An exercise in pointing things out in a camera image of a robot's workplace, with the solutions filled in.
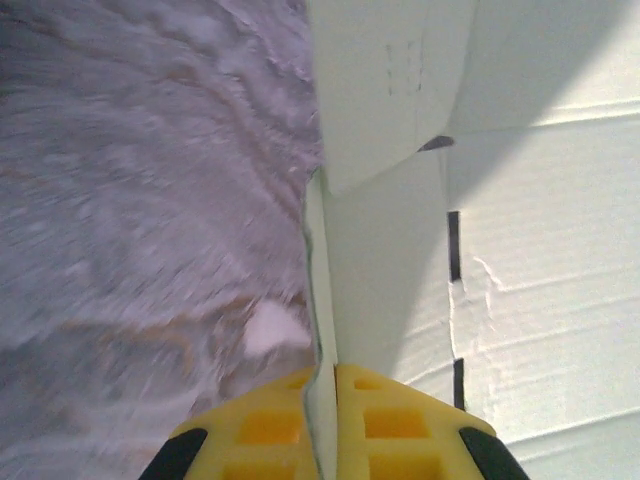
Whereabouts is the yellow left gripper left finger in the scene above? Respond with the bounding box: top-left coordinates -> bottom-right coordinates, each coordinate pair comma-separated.
139,364 -> 319,480

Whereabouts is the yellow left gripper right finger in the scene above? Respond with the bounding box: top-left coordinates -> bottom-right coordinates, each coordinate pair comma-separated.
337,363 -> 531,480

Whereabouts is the pale green paper box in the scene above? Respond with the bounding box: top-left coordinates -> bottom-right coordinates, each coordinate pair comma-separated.
302,0 -> 640,480

